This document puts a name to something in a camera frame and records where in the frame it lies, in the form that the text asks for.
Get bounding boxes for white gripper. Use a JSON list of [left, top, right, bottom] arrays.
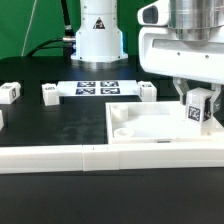
[[137, 0, 224, 120]]

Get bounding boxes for white square tabletop part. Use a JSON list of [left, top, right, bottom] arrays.
[[105, 101, 224, 144]]

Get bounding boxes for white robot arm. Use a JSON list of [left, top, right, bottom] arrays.
[[72, 0, 224, 113]]

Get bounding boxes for white L-shaped obstacle fence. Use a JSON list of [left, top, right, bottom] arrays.
[[0, 142, 224, 174]]

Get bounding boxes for white part at left edge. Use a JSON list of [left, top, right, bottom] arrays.
[[0, 110, 4, 131]]

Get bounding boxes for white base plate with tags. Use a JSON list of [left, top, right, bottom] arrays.
[[57, 80, 138, 96]]

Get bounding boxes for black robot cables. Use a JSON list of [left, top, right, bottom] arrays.
[[25, 0, 77, 58]]

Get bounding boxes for white cable on backdrop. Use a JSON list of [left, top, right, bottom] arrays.
[[20, 0, 38, 57]]

